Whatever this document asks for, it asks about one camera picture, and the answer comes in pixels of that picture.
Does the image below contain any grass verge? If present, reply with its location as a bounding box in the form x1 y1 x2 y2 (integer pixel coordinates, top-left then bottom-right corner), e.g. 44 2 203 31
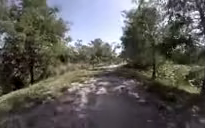
0 64 91 124
123 63 205 101

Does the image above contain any pale dirt path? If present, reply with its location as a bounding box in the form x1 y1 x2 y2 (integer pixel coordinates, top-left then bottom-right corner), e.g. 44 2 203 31
3 63 205 128

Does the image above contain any row of trees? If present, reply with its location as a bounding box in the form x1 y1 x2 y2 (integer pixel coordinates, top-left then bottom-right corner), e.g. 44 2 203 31
0 0 124 98
119 0 205 93

